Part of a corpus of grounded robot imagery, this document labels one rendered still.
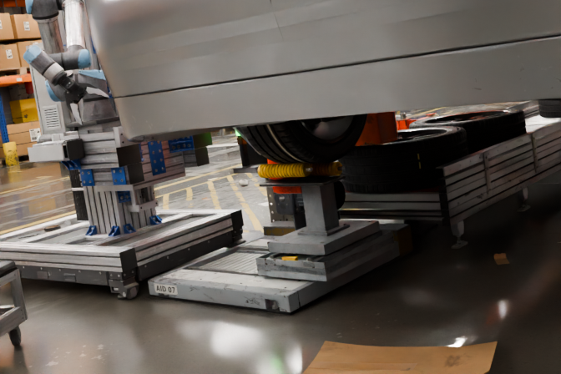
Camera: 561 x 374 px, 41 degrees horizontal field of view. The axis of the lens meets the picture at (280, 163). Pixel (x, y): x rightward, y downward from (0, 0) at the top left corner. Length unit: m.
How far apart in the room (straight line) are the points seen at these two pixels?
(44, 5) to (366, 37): 2.05
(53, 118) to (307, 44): 2.47
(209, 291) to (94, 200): 1.04
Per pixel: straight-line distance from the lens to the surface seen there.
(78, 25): 3.32
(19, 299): 3.17
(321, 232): 3.15
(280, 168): 3.12
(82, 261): 3.68
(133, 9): 2.14
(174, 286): 3.36
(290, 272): 3.07
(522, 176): 4.23
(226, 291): 3.13
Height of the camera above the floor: 0.91
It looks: 7 degrees down
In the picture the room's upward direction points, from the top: 8 degrees counter-clockwise
